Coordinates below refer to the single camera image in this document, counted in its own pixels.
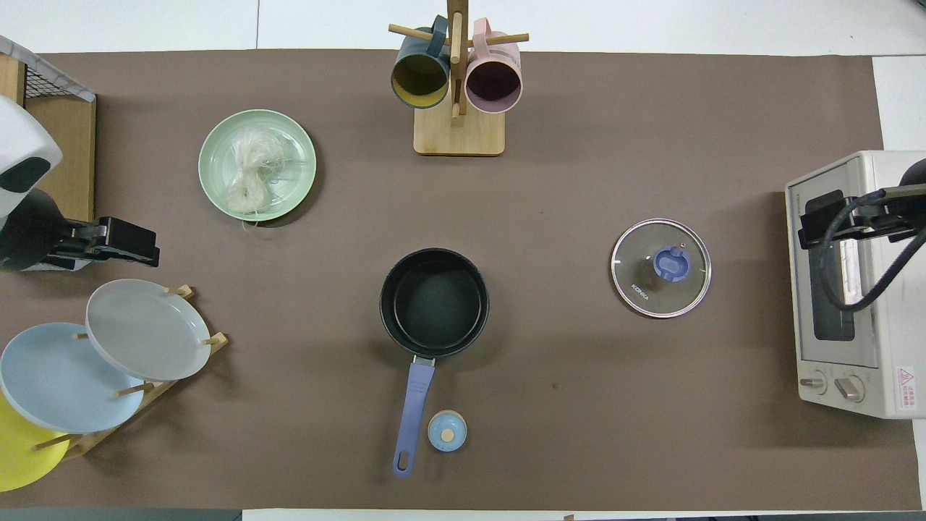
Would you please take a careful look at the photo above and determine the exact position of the wooden mug tree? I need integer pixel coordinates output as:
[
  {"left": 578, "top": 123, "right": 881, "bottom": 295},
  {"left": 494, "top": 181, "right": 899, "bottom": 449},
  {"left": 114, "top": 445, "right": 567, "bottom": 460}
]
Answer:
[{"left": 388, "top": 0, "right": 530, "bottom": 157}]

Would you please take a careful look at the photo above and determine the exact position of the wooden storage box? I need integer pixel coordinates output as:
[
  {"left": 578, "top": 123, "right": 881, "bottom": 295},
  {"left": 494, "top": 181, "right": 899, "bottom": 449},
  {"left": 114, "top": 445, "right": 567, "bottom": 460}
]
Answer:
[{"left": 0, "top": 54, "right": 97, "bottom": 223}]

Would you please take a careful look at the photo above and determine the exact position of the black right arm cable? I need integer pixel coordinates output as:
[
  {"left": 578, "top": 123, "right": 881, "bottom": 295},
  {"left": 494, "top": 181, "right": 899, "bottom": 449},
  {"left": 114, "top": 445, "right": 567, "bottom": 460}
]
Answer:
[{"left": 820, "top": 190, "right": 926, "bottom": 313}]

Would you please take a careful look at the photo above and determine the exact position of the white vermicelli bundle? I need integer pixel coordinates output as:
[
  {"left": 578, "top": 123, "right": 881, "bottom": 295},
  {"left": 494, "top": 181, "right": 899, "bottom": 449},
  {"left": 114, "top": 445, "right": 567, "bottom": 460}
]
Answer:
[{"left": 226, "top": 127, "right": 292, "bottom": 229}]

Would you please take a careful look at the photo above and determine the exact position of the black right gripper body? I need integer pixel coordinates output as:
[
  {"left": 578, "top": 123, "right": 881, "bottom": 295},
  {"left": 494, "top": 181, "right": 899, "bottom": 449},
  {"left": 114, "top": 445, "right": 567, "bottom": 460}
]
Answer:
[{"left": 843, "top": 185, "right": 926, "bottom": 244}]

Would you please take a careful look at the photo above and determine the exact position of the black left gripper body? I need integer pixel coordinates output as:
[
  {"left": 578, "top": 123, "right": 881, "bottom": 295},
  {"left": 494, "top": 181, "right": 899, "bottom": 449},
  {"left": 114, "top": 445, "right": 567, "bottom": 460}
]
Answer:
[{"left": 0, "top": 188, "right": 111, "bottom": 273}]

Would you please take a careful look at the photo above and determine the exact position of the light green plate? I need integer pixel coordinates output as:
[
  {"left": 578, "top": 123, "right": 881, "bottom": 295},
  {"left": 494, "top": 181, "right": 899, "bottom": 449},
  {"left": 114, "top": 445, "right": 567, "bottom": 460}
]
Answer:
[{"left": 198, "top": 109, "right": 318, "bottom": 222}]

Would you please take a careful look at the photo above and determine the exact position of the small blue round container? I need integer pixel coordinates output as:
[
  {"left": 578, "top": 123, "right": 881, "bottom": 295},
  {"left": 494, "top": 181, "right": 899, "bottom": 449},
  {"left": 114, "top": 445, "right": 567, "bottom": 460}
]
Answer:
[{"left": 428, "top": 410, "right": 468, "bottom": 454}]

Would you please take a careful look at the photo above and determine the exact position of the brown table mat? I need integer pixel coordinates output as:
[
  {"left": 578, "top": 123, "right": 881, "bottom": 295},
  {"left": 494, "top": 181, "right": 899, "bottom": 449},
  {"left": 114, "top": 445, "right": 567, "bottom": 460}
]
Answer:
[{"left": 0, "top": 49, "right": 924, "bottom": 512}]

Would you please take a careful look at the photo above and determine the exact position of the light blue plate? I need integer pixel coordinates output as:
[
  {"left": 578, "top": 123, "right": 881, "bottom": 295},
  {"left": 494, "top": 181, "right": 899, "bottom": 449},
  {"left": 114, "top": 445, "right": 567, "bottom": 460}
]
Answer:
[{"left": 0, "top": 322, "right": 146, "bottom": 435}]

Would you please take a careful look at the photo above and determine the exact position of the glass lid with blue knob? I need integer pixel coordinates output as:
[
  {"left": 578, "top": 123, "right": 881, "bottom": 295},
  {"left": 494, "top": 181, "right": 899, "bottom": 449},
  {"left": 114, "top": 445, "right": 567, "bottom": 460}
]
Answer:
[{"left": 610, "top": 218, "right": 713, "bottom": 320}]

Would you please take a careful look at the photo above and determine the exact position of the wooden plate rack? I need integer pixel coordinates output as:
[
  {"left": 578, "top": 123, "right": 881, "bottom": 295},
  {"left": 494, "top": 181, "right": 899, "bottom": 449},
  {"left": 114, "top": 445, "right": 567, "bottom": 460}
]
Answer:
[{"left": 29, "top": 284, "right": 230, "bottom": 462}]

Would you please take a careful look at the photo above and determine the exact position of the pink mug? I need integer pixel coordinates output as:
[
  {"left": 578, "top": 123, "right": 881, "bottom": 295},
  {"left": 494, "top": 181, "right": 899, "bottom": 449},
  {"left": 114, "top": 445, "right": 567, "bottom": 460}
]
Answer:
[{"left": 464, "top": 18, "right": 523, "bottom": 114}]

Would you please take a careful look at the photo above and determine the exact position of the yellow plate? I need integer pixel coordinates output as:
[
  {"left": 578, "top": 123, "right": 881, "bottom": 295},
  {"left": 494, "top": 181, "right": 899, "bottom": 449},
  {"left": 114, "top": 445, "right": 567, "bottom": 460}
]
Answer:
[{"left": 0, "top": 391, "right": 72, "bottom": 493}]

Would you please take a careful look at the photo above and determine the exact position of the black wire basket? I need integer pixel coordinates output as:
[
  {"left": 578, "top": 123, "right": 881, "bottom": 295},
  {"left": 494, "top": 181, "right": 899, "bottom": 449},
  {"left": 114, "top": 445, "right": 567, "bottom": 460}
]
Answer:
[{"left": 25, "top": 62, "right": 77, "bottom": 101}]

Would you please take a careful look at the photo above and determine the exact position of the beige toaster oven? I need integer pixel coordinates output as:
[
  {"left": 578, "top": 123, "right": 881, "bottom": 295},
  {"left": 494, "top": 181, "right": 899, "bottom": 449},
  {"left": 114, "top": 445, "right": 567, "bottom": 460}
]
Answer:
[{"left": 785, "top": 150, "right": 926, "bottom": 420}]

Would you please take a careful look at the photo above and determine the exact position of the dark teal mug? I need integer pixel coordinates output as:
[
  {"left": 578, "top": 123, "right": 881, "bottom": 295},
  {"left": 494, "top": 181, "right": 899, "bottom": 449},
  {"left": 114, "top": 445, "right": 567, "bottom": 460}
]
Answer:
[{"left": 391, "top": 14, "right": 454, "bottom": 110}]

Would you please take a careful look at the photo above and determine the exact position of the grey plate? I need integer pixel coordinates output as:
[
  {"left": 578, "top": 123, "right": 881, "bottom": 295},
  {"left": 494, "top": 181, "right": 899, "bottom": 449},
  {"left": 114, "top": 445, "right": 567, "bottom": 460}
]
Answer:
[{"left": 85, "top": 279, "right": 213, "bottom": 382}]

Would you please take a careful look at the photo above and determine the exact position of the marbled white sheet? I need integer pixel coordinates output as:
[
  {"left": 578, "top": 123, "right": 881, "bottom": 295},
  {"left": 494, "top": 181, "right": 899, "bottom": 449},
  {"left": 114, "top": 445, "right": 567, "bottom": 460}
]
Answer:
[
  {"left": 33, "top": 253, "right": 93, "bottom": 273},
  {"left": 0, "top": 35, "right": 97, "bottom": 103}
]

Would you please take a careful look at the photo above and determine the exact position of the black pot with purple handle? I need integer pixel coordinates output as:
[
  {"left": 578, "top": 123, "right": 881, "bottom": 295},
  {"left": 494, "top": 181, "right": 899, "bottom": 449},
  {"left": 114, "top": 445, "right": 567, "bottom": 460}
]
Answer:
[{"left": 380, "top": 248, "right": 490, "bottom": 478}]

